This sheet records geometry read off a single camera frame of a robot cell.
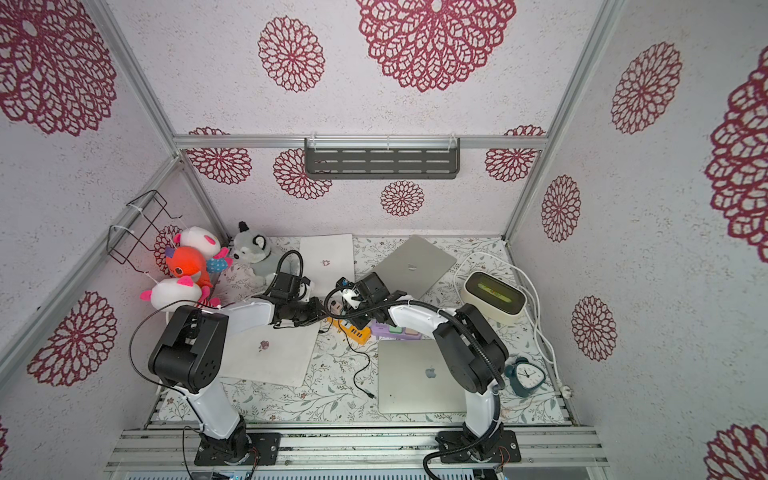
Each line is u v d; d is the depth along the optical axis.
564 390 0.85
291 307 0.81
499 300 0.95
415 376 0.86
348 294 0.83
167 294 0.80
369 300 0.73
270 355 0.90
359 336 0.91
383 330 0.92
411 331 0.61
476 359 0.49
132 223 0.76
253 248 0.92
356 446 0.75
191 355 0.49
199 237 0.95
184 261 0.88
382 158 0.97
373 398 0.82
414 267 1.11
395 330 0.91
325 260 1.13
